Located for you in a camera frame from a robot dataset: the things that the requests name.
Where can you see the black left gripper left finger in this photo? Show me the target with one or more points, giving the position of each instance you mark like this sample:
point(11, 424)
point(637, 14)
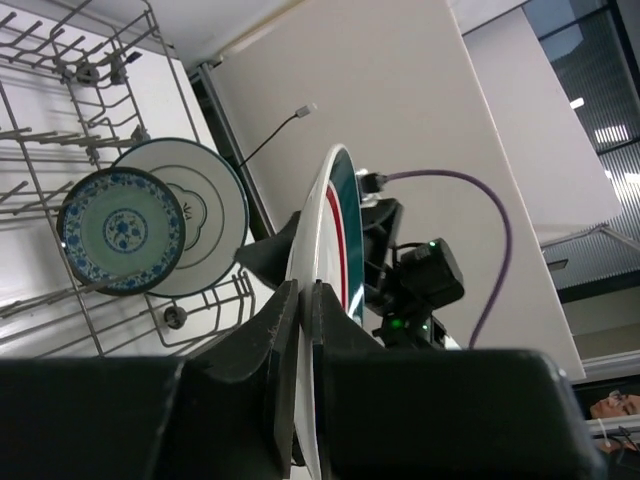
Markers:
point(224, 413)

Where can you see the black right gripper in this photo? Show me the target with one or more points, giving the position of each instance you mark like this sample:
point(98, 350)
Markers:
point(404, 283)

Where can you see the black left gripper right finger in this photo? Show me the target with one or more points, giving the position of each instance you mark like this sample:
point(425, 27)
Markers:
point(440, 414)

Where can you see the teal red rimmed plate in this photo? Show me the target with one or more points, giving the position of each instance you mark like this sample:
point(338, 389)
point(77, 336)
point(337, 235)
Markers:
point(327, 247)

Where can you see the white plate with dark outline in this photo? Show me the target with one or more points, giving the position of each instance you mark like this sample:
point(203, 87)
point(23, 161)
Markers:
point(214, 206)

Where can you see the blue floral green plate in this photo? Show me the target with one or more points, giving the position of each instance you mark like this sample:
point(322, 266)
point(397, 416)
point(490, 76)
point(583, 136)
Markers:
point(122, 230)

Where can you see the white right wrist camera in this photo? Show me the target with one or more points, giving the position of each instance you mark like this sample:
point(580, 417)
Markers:
point(370, 186)

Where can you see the grey wire dish rack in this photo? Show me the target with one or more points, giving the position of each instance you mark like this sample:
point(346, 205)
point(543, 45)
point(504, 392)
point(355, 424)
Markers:
point(77, 91)

